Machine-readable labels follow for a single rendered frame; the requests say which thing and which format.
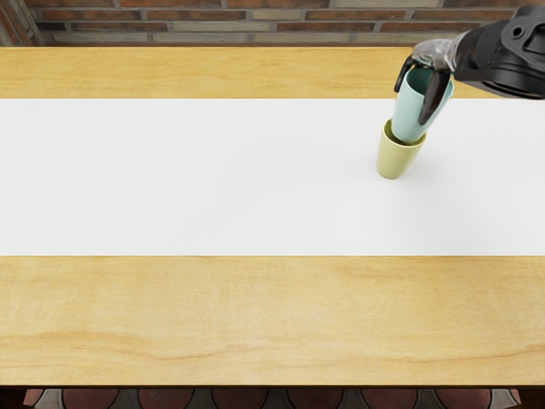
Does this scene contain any light blue cup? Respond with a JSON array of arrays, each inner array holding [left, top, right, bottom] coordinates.
[[390, 65, 456, 144]]

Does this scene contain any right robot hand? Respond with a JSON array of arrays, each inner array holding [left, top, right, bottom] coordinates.
[[393, 37, 462, 126]]

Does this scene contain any yellow-green cup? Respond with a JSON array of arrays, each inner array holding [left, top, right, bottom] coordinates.
[[376, 118, 428, 181]]

